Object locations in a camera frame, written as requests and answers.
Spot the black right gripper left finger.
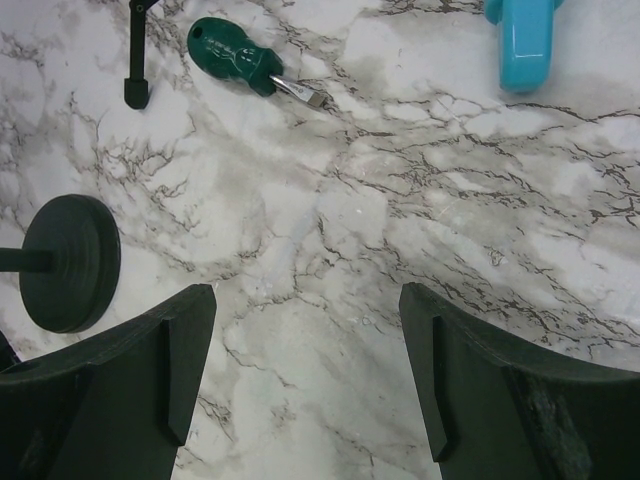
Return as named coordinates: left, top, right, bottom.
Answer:
left=1, top=284, right=216, bottom=479

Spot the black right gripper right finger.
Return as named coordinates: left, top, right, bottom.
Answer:
left=399, top=283, right=639, bottom=479

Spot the black clip microphone stand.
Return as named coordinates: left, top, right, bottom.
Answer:
left=1, top=194, right=121, bottom=334

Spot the black tripod microphone stand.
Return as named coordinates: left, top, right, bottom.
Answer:
left=124, top=0, right=158, bottom=110

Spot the blue microphone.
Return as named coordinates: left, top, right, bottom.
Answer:
left=484, top=0, right=564, bottom=94

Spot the black front table rail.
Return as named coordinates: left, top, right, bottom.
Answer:
left=0, top=332, right=21, bottom=372

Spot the green handled screwdriver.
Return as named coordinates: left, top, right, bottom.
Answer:
left=187, top=17, right=325, bottom=108

